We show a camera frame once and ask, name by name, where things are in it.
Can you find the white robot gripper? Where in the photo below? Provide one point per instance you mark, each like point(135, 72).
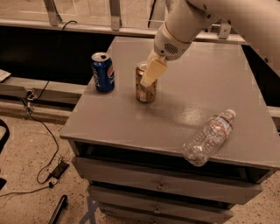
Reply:
point(166, 44)

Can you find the metal window rail frame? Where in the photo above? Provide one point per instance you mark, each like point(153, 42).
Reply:
point(133, 18)

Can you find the clear plastic water bottle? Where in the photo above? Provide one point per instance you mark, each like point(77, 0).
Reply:
point(211, 136)

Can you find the black power adapter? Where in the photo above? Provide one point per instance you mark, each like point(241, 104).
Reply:
point(59, 170)

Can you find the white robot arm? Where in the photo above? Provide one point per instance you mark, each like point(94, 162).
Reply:
point(256, 21)

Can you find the black bar on floor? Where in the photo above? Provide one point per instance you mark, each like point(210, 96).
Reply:
point(56, 214)

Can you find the orange soda can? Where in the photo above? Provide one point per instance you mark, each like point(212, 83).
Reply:
point(143, 93)

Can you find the blue Pepsi can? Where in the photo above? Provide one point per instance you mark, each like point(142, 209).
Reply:
point(103, 72)

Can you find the grey drawer cabinet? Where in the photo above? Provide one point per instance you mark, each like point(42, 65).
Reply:
point(130, 152)

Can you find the black object at left edge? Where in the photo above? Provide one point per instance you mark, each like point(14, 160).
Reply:
point(3, 140)

